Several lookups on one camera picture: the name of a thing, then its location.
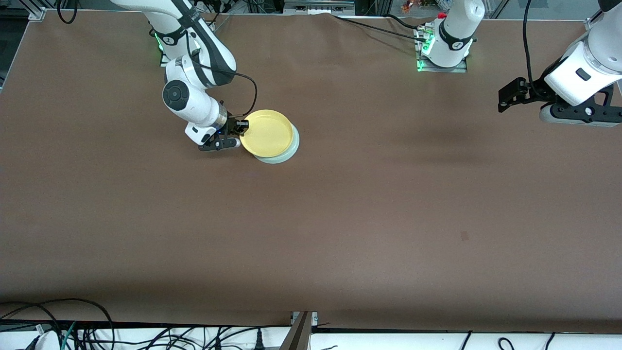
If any aluminium profile bar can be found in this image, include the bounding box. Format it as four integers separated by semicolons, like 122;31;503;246
279;311;319;350

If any black looped cable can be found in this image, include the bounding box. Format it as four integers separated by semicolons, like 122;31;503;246
0;304;64;350
0;298;115;350

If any long black table cable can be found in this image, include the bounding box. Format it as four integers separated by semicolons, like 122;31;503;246
333;14;428;42

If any green cable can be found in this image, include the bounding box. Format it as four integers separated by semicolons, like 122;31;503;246
61;321;77;350

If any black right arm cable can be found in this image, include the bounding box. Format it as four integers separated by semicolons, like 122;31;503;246
56;0;259;120

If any pale green plate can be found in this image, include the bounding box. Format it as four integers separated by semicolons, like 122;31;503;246
253;124;301;165

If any yellow plate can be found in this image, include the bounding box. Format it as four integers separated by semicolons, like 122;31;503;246
239;109;294;158

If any aluminium frame rail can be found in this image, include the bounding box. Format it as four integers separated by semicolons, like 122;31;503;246
283;0;356;15

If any short black table cable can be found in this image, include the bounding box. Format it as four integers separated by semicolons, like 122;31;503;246
386;14;435;30

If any brown table cover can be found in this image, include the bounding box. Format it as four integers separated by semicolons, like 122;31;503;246
0;10;622;327

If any colourful small object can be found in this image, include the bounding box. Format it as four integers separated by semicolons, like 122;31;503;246
401;0;438;13

